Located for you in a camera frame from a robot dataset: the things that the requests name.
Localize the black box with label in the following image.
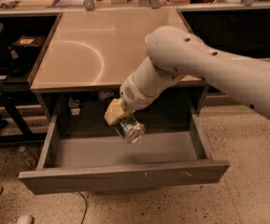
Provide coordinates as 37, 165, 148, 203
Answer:
12, 35, 46, 49

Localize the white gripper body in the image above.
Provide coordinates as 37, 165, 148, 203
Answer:
120, 76, 153, 112

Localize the open grey top drawer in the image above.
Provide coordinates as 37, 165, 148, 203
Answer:
19, 105, 230, 194

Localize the plastic bottle on floor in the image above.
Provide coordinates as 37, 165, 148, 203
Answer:
19, 146, 37, 169

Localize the green soda can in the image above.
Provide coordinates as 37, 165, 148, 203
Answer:
114, 113, 145, 144

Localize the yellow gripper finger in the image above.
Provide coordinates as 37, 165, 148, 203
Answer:
104, 98, 129, 126

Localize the black cable on floor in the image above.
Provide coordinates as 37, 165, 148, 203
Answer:
77, 190, 89, 224

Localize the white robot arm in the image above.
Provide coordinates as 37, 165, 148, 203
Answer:
105, 26, 270, 125

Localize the grey cabinet desk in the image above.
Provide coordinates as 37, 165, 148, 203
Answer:
27, 7, 218, 135

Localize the white power adapter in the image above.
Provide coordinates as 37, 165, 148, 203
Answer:
68, 96, 81, 116

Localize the white shoe lower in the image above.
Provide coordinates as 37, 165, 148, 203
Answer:
8, 214, 34, 224

